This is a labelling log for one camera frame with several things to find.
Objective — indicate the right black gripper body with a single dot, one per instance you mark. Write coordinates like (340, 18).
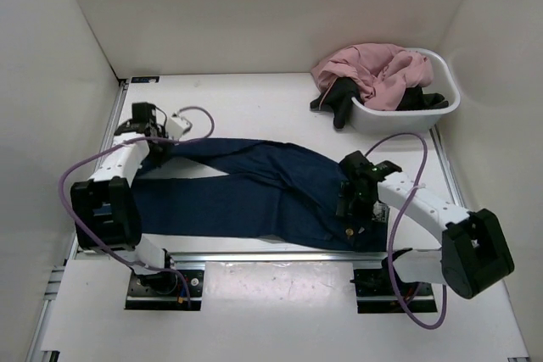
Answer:
(368, 208)

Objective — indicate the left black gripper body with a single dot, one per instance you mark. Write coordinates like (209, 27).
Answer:
(159, 153)

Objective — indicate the dark blue denim trousers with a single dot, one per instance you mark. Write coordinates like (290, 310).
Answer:
(266, 189)

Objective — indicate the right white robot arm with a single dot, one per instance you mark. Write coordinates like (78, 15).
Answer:
(473, 253)

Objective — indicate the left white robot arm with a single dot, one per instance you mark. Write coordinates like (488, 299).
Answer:
(107, 218)

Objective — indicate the small blue label sticker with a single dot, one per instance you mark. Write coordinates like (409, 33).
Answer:
(145, 79)

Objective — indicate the white plastic basket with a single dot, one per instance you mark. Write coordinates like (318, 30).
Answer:
(383, 123)

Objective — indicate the black garment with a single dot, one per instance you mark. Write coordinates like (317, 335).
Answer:
(344, 89)

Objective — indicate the pink garment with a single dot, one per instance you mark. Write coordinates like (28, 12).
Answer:
(382, 72)

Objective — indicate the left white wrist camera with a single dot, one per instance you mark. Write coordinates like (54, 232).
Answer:
(176, 127)

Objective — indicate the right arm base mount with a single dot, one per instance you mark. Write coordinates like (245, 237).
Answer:
(374, 292)

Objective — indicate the aluminium rail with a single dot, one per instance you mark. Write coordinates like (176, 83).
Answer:
(241, 257)

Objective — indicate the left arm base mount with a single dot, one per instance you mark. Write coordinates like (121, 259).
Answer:
(166, 291)

